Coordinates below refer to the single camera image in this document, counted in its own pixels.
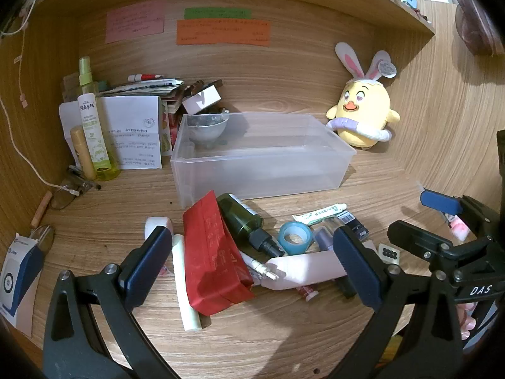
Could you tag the white cap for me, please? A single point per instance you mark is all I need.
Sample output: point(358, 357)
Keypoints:
point(156, 221)

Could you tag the black dotted white card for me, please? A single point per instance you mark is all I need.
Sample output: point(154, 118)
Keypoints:
point(388, 253)

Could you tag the white blue device box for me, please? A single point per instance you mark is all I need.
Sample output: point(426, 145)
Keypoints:
point(19, 280)

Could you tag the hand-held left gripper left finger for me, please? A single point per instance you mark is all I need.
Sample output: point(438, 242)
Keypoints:
point(148, 260)

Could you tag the white stick tube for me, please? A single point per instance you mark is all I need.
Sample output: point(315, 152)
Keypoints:
point(183, 284)

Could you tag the colourful printed carton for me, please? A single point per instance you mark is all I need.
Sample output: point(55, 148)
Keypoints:
point(169, 130)

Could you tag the blue tape roll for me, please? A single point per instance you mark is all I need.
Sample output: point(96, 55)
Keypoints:
point(284, 231)

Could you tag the dark green spray bottle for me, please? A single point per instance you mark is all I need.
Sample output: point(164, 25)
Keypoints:
point(238, 219)

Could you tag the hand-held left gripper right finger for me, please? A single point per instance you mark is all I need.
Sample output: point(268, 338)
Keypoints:
point(355, 264)

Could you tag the cardboard box white label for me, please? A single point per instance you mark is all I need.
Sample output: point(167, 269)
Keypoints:
point(201, 100)

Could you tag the small red white tube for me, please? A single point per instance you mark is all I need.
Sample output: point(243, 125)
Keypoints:
point(307, 293)

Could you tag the white handwritten paper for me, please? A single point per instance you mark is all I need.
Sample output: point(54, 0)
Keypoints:
point(134, 134)

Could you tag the yellow-green spray bottle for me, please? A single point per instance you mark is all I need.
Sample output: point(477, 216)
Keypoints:
point(87, 75)

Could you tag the orange sticky note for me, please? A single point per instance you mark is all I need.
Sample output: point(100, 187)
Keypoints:
point(223, 32)

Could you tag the black barcode bottle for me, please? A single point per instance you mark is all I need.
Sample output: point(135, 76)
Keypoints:
point(351, 221)

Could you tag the grey purple cap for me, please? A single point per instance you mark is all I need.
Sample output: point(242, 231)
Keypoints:
point(325, 239)

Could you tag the yellow chick plush toy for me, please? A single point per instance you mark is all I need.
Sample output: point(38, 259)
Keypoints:
point(365, 106)

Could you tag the tan stick tube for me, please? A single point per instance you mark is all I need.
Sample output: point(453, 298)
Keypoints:
point(81, 150)

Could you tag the red white pen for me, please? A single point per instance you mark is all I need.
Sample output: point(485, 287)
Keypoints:
point(144, 76)

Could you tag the clear plastic storage box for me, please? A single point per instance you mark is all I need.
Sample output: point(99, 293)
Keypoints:
point(276, 166)

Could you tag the green sticky note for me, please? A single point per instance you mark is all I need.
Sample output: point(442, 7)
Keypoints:
point(217, 13)

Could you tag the person's right hand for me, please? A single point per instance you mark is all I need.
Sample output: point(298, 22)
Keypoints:
point(467, 319)

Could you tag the white green label tube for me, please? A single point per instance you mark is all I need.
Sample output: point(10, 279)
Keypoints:
point(92, 126)

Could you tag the eyeglasses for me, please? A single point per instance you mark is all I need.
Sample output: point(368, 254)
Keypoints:
point(75, 183)

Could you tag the stack of booklets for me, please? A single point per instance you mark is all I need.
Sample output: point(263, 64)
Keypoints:
point(146, 87)

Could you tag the dark hanging pouch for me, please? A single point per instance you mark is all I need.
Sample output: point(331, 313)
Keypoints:
point(475, 19)

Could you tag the wooden shelf board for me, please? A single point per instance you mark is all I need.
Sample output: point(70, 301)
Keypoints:
point(394, 12)

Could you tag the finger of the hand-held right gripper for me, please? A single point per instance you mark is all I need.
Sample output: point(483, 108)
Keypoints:
point(442, 202)
point(418, 241)

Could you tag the white green ointment tube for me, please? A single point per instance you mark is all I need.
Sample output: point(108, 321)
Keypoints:
point(319, 215)

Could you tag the white nozzle applicator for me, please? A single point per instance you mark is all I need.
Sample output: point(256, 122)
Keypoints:
point(260, 266)

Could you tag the red foil packet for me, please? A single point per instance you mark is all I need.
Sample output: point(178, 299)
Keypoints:
point(213, 256)

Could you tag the pink sticky note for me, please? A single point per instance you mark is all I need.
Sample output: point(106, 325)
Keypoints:
point(134, 21)

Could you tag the pink white squeeze tube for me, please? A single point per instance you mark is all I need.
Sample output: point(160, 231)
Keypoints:
point(307, 266)

